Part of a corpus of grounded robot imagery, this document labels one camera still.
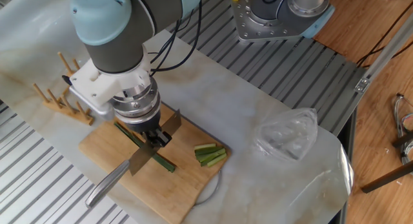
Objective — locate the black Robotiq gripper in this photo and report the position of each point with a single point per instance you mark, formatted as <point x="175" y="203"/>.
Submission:
<point x="143" y="126"/>

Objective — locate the steel cleaver knife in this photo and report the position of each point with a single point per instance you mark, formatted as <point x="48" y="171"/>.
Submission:
<point x="106" y="183"/>

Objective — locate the clear plastic bag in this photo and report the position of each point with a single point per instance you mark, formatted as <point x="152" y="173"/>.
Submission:
<point x="287" y="137"/>

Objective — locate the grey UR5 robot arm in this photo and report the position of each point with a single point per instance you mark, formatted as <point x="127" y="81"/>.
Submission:
<point x="113" y="40"/>

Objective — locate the long green garlic stalk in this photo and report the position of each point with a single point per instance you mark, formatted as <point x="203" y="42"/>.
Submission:
<point x="166" y="165"/>

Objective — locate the pale green garlic piece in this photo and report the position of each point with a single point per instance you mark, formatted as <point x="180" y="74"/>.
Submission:
<point x="205" y="146"/>
<point x="217" y="160"/>

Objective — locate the dark green garlic piece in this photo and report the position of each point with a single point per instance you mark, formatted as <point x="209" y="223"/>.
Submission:
<point x="208" y="150"/>
<point x="209" y="155"/>
<point x="208" y="161"/>

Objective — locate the bamboo cutting board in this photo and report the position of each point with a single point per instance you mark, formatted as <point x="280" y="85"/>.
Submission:
<point x="180" y="191"/>

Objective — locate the marble pattern table mat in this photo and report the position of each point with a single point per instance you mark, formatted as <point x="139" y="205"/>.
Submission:
<point x="242" y="98"/>

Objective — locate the wooden peg rack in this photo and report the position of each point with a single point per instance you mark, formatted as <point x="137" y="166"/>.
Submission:
<point x="64" y="109"/>

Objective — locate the dark wooden bar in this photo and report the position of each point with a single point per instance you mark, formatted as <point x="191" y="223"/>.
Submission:
<point x="387" y="177"/>

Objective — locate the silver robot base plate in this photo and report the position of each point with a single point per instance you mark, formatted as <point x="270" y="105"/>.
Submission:
<point x="245" y="24"/>

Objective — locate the aluminium frame beam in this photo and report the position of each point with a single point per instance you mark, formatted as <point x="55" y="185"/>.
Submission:
<point x="377" y="66"/>

